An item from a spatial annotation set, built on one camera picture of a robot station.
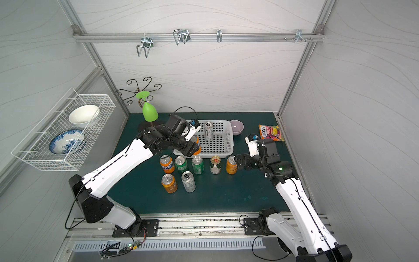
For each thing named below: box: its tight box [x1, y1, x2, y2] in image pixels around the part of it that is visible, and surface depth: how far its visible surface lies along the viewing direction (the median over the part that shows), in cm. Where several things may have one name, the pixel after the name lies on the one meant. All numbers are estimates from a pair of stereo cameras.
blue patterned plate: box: [49, 128, 87, 155], surface depth 65 cm
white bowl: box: [68, 104, 100, 128], surface depth 73 cm
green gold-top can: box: [209, 155, 222, 175], surface depth 87 cm
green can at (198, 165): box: [191, 155, 205, 175], surface depth 86 cm
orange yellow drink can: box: [225, 155, 238, 175], surface depth 88 cm
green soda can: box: [174, 155, 188, 172], surface depth 86 cm
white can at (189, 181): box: [181, 170, 196, 193], surface depth 78 cm
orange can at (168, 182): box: [161, 173, 178, 194], surface depth 80 cm
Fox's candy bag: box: [258, 124, 285, 142], surface depth 110 cm
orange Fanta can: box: [159, 154, 176, 175], surface depth 87 cm
